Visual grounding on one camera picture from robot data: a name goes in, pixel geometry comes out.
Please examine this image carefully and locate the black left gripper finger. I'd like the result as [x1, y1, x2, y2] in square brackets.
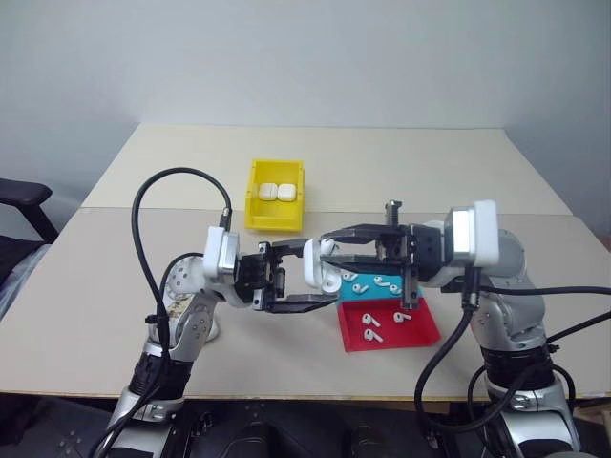
[272, 237, 314, 259]
[265, 293, 340, 316]

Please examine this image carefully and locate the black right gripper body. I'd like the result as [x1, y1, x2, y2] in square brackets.
[376, 199, 449, 312]

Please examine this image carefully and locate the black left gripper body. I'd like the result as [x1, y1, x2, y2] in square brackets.
[234, 240, 288, 312]

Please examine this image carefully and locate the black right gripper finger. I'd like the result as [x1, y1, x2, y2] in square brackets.
[319, 254, 408, 279]
[321, 222, 408, 246]

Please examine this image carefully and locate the yellow plastic bin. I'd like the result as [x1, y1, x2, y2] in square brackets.
[243, 157, 307, 233]

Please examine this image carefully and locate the blue plastic tray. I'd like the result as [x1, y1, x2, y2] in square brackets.
[337, 273, 422, 302]

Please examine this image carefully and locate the red plastic tray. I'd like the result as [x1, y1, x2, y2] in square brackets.
[335, 299, 441, 354]

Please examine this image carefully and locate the black office chair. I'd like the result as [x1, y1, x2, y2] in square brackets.
[0, 177, 61, 325]

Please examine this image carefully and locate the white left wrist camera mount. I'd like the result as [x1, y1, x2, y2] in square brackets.
[201, 225, 241, 281]

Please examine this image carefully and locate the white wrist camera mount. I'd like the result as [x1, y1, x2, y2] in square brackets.
[201, 225, 241, 281]
[443, 199, 501, 269]

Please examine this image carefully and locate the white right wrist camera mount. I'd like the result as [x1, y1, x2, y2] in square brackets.
[443, 199, 501, 269]

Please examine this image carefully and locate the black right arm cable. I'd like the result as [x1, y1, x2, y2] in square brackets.
[413, 264, 611, 435]

